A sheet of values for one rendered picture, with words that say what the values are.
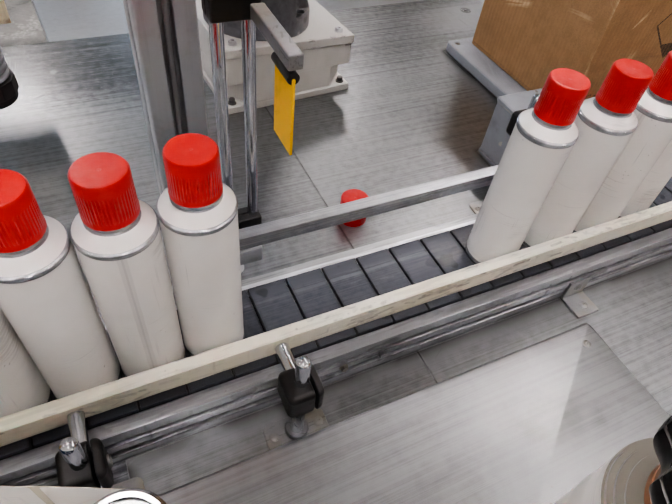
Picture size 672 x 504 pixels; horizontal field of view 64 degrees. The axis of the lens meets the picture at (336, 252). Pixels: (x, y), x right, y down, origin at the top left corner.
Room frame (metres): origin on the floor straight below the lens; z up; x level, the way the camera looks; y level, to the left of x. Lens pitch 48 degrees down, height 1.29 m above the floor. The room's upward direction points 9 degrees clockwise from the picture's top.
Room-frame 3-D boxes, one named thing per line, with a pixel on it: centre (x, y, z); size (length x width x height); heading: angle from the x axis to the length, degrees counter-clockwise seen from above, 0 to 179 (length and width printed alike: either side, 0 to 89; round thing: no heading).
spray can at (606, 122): (0.43, -0.22, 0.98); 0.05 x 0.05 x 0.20
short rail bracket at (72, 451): (0.13, 0.15, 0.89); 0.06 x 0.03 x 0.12; 31
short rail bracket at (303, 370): (0.20, 0.01, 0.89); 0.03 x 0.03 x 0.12; 31
